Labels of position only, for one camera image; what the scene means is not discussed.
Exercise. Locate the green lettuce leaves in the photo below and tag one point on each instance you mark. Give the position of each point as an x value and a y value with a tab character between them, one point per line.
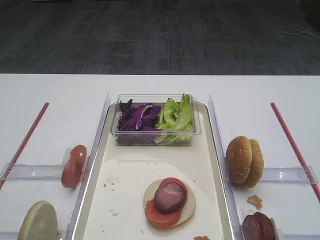
176	116

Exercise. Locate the meat patty on tray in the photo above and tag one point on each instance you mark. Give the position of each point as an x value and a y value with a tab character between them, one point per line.
170	197

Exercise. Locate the tomato slices on tray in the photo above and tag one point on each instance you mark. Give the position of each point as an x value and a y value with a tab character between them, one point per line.
159	219

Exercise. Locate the white pusher block tomato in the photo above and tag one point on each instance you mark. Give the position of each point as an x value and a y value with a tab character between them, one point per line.
66	156

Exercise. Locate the standing tomato slices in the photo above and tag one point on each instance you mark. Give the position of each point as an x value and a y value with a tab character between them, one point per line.
72	171

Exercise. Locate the bread crumb on table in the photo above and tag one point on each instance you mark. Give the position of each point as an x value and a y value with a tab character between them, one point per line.
256	201

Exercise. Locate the bread crumb on tray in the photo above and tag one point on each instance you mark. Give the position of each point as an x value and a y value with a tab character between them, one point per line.
201	238

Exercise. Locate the standing meat patties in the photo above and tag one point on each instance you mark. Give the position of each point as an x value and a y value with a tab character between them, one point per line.
258	227

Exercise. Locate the white pusher block patties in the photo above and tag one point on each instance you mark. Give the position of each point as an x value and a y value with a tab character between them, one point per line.
279	235

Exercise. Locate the purple cabbage leaves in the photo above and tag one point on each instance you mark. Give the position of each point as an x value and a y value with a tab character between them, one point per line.
142	118

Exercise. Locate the clear plastic salad container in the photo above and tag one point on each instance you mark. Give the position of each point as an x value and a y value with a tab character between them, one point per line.
145	138

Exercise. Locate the front sesame bun top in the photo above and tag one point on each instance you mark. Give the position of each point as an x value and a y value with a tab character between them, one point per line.
239	159

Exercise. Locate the sesame bun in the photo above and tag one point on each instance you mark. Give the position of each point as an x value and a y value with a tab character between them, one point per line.
257	165
239	159

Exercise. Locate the bottom bun slice on tray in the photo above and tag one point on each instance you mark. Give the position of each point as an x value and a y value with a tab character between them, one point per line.
189	207

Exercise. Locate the white metal tray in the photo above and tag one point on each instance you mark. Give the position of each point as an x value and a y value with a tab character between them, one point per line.
113	203

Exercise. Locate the rear sesame bun top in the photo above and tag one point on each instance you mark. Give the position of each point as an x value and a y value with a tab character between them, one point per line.
257	165

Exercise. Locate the left red strip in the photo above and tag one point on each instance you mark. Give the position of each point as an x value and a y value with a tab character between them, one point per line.
23	144

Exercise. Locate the red strip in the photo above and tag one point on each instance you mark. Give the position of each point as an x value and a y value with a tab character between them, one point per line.
23	144
295	147

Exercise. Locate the left upper clear track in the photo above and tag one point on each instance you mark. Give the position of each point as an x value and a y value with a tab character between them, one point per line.
17	171

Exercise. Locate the clear track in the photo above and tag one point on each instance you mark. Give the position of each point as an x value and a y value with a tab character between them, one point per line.
17	171
289	175
301	236

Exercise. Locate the right upper clear track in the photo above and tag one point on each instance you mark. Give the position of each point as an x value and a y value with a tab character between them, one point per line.
289	175

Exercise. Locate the standing pale bun slice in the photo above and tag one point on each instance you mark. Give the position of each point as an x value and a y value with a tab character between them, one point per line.
40	223

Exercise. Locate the right red strip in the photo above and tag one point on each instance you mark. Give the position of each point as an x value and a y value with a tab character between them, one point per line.
295	147

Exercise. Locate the right lower clear track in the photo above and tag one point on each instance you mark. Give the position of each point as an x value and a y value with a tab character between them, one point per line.
301	236

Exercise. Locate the left long clear rail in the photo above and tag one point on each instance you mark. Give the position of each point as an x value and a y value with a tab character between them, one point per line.
71	227

